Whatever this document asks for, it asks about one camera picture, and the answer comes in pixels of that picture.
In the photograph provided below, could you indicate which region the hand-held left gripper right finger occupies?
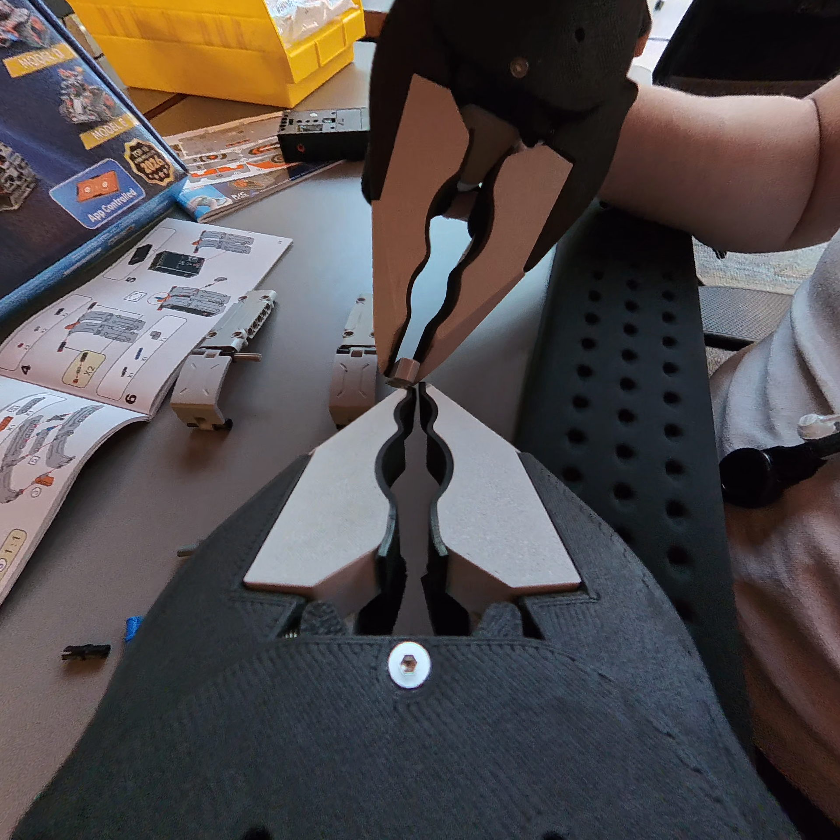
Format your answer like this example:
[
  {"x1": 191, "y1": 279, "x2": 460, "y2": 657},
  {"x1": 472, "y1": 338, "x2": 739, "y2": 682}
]
[{"x1": 417, "y1": 382, "x2": 583, "y2": 637}]

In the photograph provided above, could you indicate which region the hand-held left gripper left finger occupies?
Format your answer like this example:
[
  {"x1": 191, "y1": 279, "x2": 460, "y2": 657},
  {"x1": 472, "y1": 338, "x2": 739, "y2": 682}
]
[{"x1": 243, "y1": 386, "x2": 420, "y2": 636}]

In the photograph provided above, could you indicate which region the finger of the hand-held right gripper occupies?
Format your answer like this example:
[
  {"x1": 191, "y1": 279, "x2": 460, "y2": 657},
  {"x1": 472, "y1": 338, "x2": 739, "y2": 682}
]
[
  {"x1": 408, "y1": 144, "x2": 575, "y2": 383},
  {"x1": 371, "y1": 72, "x2": 472, "y2": 378}
]

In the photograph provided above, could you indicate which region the grey hinged panel with axle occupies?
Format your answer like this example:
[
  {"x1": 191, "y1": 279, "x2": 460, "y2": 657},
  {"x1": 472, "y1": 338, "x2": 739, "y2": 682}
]
[{"x1": 171, "y1": 289, "x2": 278, "y2": 433}]

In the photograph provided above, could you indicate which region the person's right forearm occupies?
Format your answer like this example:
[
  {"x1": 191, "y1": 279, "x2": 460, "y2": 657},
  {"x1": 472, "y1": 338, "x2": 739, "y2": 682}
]
[{"x1": 598, "y1": 79, "x2": 840, "y2": 256}]

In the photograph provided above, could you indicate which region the grey desk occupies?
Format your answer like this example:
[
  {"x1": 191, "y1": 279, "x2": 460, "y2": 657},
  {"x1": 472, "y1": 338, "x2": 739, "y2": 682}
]
[{"x1": 0, "y1": 39, "x2": 559, "y2": 840}]

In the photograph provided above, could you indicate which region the person's right hand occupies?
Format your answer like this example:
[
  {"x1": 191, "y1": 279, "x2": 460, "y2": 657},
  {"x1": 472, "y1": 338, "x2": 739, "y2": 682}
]
[{"x1": 441, "y1": 174, "x2": 492, "y2": 223}]

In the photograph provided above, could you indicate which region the black electronics hub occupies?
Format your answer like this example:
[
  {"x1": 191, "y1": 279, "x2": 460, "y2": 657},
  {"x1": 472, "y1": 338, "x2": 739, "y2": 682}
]
[{"x1": 276, "y1": 107, "x2": 371, "y2": 163}]

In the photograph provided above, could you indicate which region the open instruction booklet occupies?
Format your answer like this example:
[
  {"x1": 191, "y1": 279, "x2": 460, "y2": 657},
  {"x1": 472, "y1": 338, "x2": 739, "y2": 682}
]
[{"x1": 0, "y1": 218, "x2": 294, "y2": 605}]

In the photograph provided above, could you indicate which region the clear plastic bag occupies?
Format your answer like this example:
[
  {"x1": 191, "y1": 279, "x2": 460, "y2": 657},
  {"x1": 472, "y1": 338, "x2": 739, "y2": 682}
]
[{"x1": 262, "y1": 0, "x2": 362, "y2": 43}]

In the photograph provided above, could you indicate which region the colour cover booklet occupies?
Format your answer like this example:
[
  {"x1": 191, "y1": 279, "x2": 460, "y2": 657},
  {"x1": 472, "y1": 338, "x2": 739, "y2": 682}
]
[{"x1": 163, "y1": 112, "x2": 358, "y2": 221}]

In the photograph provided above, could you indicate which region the black ribbed chair back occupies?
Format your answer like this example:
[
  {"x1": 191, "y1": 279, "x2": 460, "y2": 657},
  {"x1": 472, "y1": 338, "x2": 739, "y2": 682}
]
[{"x1": 653, "y1": 0, "x2": 840, "y2": 89}]

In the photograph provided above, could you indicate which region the yellow storage bin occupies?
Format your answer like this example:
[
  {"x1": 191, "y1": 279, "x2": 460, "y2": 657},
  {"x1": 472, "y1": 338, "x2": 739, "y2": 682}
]
[{"x1": 66, "y1": 0, "x2": 367, "y2": 109}]

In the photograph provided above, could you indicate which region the dark grey chair part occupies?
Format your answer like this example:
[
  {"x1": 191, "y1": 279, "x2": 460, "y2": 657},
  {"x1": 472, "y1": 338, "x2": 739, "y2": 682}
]
[{"x1": 697, "y1": 283, "x2": 795, "y2": 352}]

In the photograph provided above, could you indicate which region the blue robot kit box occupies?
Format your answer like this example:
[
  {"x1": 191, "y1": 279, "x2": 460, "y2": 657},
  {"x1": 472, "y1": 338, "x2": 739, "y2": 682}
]
[{"x1": 0, "y1": 0, "x2": 190, "y2": 322}]

